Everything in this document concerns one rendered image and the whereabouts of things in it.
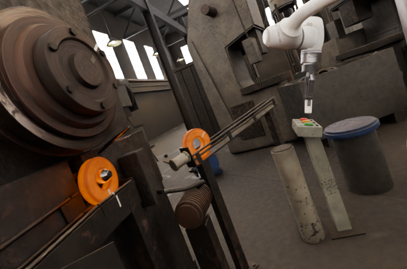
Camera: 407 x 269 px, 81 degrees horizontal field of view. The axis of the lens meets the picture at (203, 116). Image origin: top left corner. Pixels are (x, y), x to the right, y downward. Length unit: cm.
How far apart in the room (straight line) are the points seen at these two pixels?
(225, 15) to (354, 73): 168
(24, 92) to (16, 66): 7
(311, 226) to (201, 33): 279
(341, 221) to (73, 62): 141
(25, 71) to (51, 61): 6
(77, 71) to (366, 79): 264
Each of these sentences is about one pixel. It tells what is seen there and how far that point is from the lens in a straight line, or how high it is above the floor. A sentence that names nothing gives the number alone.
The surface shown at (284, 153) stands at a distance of 130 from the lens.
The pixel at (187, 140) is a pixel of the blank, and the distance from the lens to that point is 118.
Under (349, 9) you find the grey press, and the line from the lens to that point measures 411.
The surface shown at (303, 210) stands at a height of 19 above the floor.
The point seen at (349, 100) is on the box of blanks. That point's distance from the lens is 283.
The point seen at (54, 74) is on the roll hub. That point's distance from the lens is 74.
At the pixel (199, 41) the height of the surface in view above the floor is 172.
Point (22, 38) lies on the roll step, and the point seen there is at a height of 122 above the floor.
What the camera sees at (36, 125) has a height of 99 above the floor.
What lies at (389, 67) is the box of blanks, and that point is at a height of 56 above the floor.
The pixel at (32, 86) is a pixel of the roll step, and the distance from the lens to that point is 76.
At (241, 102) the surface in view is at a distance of 335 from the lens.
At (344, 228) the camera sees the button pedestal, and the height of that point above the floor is 2.
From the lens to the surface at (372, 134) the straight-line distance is 175.
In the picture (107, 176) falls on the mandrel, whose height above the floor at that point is 78.
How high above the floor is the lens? 89
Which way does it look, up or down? 3 degrees down
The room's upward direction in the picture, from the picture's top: 21 degrees counter-clockwise
